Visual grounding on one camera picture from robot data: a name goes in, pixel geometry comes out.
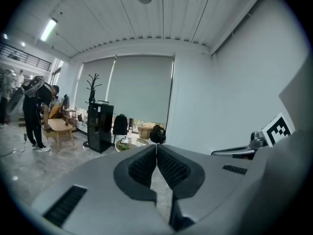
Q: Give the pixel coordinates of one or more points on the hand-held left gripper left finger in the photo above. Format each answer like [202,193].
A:
[97,192]

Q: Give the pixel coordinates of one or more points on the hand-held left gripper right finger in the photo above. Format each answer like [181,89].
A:
[215,180]

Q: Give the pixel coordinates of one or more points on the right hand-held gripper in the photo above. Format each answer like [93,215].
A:
[278,130]

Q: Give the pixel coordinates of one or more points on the green leaves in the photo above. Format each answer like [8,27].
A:
[124,147]

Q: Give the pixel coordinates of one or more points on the printed marker card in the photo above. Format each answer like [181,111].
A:
[125,140]

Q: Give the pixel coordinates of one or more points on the round wooden table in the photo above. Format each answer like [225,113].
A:
[134,142]

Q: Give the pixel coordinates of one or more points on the black glass-door fridge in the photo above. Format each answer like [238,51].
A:
[100,128]

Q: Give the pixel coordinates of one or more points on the clear water bottle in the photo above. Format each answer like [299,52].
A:
[130,130]

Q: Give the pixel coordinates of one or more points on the tall black backpack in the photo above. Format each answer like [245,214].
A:
[120,125]

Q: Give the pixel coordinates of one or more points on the round black bag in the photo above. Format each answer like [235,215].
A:
[157,134]

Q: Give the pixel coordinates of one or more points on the wooden shelf rack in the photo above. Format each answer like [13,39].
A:
[69,121]

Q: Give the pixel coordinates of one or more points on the wooden side table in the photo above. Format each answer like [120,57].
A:
[58,125]

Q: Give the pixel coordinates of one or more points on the person's light shirt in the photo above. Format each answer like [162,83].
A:
[298,94]

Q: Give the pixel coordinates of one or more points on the white box on fridge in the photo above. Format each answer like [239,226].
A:
[103,102]

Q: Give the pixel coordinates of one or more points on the black office chair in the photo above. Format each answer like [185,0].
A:
[65,100]

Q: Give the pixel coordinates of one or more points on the black coat rack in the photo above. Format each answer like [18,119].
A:
[92,92]

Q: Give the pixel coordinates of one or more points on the narrow grey roller blind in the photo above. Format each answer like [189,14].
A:
[82,89]

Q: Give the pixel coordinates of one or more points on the wide grey roller blind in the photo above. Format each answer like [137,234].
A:
[141,89]

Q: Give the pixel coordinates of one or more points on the black balcony railing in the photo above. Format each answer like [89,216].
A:
[29,57]

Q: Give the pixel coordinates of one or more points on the long ceiling light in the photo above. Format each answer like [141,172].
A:
[48,29]

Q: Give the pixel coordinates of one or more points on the grey oval backpack frame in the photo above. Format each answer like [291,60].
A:
[15,99]

